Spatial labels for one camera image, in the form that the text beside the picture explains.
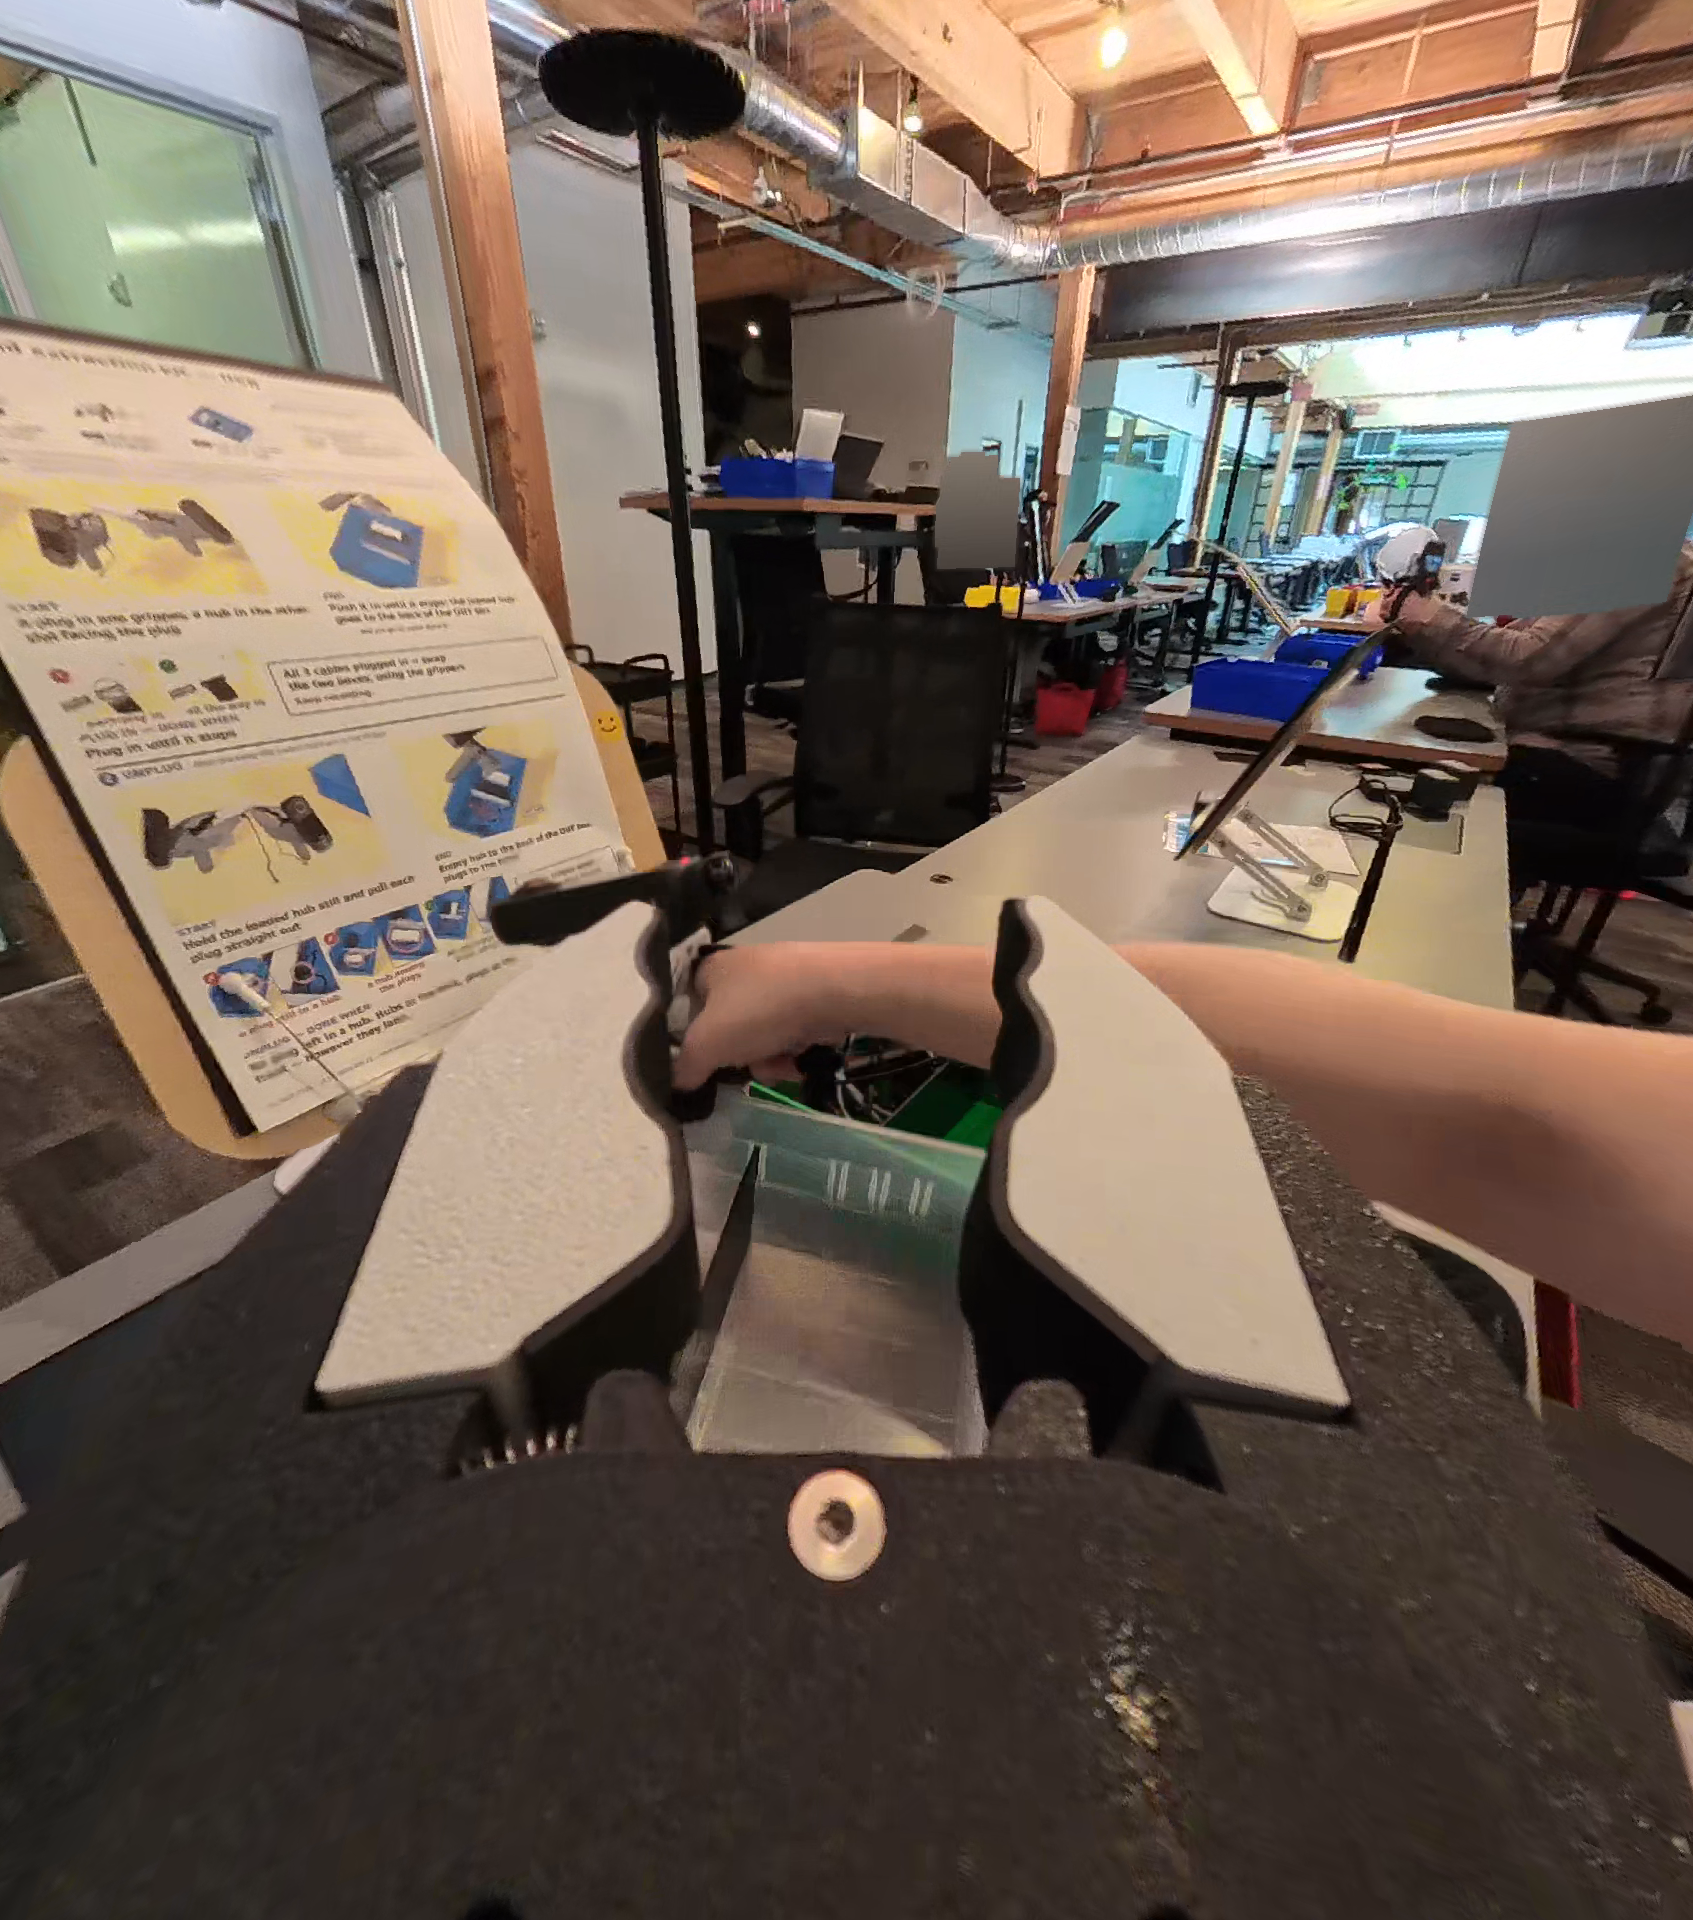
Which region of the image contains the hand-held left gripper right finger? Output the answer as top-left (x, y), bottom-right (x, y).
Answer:
top-left (984, 897), bottom-right (1356, 1425)

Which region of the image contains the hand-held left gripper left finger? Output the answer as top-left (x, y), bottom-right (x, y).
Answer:
top-left (313, 897), bottom-right (704, 1413)

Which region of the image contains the green plastic bin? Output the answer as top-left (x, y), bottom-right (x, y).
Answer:
top-left (745, 1043), bottom-right (1010, 1159)

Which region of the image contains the clear plastic bin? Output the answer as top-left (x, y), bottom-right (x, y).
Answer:
top-left (678, 1083), bottom-right (1001, 1460)

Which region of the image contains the person's right forearm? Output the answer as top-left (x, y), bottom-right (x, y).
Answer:
top-left (1109, 943), bottom-right (1693, 1399)

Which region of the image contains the person's right hand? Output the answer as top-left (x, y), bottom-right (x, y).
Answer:
top-left (669, 945), bottom-right (1004, 1099)

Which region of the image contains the black utility cart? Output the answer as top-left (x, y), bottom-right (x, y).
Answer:
top-left (564, 649), bottom-right (681, 790)

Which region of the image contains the white stand base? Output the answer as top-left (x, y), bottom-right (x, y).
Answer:
top-left (1206, 810), bottom-right (1370, 945)

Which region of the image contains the black mesh office chair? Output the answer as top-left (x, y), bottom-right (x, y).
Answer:
top-left (715, 597), bottom-right (1016, 902)

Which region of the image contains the printed instruction sheet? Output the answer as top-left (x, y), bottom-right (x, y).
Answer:
top-left (0, 306), bottom-right (638, 1138)

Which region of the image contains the wooden standing desk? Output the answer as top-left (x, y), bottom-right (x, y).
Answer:
top-left (620, 486), bottom-right (939, 782)

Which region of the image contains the thin tilted board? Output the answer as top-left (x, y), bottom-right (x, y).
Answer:
top-left (1176, 622), bottom-right (1396, 864)

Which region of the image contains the instruction sheet on wooden stand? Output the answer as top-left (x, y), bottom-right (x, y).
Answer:
top-left (0, 660), bottom-right (669, 1165)

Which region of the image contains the black floor lamp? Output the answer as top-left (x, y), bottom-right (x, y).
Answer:
top-left (539, 30), bottom-right (750, 858)

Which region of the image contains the silver ventilation duct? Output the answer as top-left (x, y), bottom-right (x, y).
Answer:
top-left (726, 44), bottom-right (1693, 280)

